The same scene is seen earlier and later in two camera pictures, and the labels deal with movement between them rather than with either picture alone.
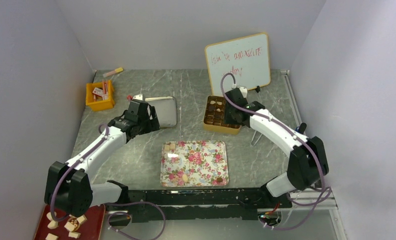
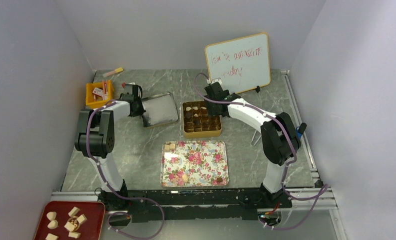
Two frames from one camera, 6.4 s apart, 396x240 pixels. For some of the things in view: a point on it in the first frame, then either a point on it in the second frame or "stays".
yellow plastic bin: x=103 y=104 stays
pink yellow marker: x=118 y=70 stays
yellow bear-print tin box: x=166 y=109 stays
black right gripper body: x=231 y=112 -> x=213 y=108
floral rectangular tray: x=197 y=163 stays
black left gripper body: x=142 y=123 -> x=140 y=109
